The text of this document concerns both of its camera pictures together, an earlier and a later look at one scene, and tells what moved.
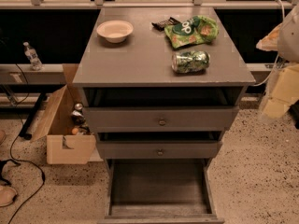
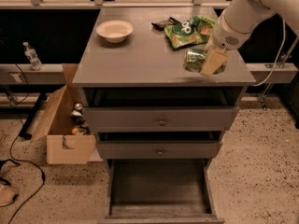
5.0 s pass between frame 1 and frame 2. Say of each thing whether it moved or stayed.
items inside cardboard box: stayed
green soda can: moved
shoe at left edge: stayed
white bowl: stayed
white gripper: moved
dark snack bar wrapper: stayed
